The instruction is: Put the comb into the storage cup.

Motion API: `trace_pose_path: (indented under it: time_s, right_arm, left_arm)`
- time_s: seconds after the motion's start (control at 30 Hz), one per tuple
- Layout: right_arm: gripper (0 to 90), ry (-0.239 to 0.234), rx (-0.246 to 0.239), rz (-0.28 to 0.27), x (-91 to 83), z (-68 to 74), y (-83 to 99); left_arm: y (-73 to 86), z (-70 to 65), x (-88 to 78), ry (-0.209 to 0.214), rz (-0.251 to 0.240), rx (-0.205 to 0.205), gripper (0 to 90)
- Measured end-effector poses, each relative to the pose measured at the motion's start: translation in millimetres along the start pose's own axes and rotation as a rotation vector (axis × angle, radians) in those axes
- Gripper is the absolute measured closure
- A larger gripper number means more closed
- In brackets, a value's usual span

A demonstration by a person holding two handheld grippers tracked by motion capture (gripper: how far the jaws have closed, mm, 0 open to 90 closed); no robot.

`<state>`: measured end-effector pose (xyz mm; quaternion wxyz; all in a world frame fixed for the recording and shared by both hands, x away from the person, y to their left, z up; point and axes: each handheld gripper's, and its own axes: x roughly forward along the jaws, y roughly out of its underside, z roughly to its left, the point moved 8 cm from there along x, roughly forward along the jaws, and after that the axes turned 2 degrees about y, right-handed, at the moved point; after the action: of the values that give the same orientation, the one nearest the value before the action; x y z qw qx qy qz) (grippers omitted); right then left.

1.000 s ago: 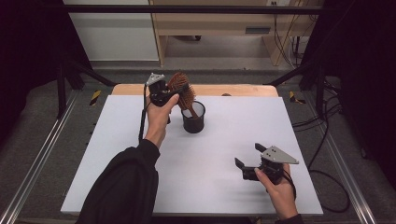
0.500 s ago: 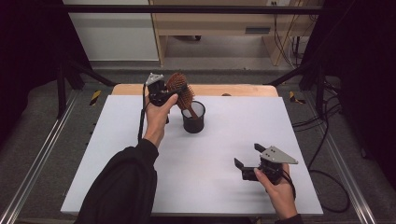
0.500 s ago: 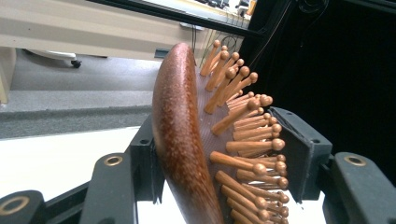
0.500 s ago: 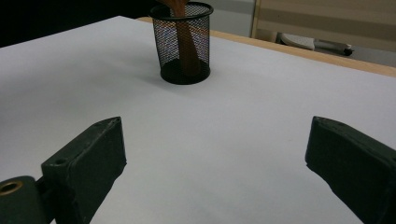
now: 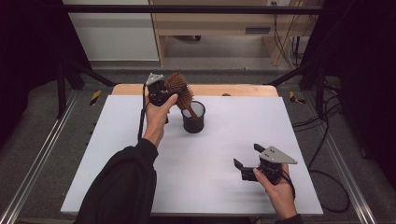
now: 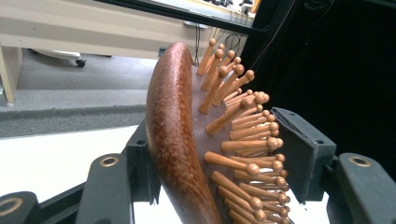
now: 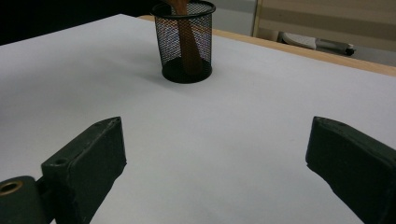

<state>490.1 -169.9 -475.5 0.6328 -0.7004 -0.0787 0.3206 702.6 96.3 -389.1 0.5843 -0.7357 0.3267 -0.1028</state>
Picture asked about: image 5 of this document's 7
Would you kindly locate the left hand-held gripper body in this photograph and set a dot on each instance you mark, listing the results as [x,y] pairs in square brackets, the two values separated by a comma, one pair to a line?
[157,88]

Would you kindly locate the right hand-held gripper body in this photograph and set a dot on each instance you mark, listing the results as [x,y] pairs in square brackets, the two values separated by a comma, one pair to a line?
[274,165]

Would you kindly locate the brown wooden hairbrush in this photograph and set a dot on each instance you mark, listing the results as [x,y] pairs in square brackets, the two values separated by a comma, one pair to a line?
[180,90]

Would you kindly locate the black mesh cup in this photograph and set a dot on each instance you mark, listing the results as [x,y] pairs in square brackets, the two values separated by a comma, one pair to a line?
[193,124]

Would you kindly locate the person's left hand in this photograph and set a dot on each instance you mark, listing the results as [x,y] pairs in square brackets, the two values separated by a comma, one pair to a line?
[157,119]

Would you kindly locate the person's right hand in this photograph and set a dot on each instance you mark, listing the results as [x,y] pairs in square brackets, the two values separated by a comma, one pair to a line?
[280,196]

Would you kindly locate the white board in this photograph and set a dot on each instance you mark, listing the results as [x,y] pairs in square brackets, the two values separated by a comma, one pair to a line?
[218,174]

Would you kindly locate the wooden table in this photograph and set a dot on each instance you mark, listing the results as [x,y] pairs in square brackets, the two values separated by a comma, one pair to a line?
[236,89]

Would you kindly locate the yellow and black tape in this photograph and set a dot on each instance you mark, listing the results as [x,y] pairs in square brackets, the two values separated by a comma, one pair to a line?
[295,97]
[95,97]

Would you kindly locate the white cabinet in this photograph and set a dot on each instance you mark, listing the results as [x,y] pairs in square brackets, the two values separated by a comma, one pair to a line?
[115,37]

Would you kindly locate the wooden desk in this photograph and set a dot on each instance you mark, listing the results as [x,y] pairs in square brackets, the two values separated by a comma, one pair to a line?
[218,23]

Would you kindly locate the black horizontal bar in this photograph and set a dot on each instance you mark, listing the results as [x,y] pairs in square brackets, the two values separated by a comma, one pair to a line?
[186,9]

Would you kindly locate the black metal stand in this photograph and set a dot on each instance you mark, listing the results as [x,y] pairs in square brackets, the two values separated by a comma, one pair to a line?
[319,90]
[61,90]

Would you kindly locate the black curtain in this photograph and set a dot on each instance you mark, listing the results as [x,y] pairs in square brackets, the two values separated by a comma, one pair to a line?
[364,68]
[28,56]

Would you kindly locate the aluminium rail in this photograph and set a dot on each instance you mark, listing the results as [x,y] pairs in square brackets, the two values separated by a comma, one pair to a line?
[348,177]
[40,155]

